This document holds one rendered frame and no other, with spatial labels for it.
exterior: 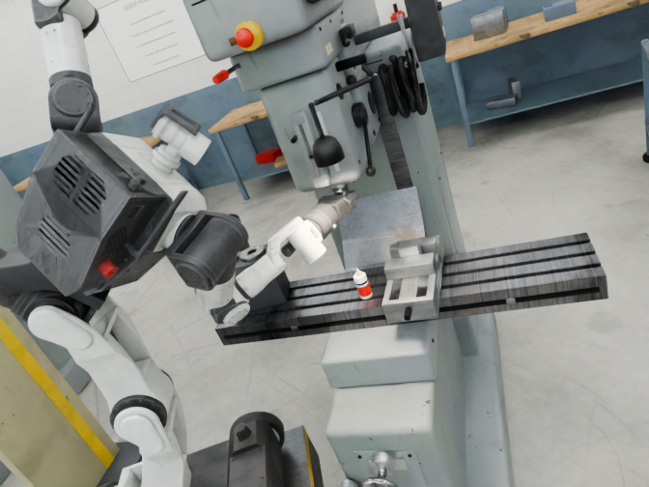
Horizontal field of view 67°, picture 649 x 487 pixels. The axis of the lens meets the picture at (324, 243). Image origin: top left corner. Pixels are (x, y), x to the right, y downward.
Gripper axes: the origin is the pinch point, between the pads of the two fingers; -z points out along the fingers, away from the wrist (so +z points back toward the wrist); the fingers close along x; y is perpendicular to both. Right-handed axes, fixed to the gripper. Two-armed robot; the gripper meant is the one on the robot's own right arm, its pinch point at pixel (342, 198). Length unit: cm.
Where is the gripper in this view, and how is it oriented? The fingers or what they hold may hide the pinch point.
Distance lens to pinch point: 150.3
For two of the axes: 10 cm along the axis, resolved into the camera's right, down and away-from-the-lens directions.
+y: 3.2, 8.4, 4.4
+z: -4.9, 5.5, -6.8
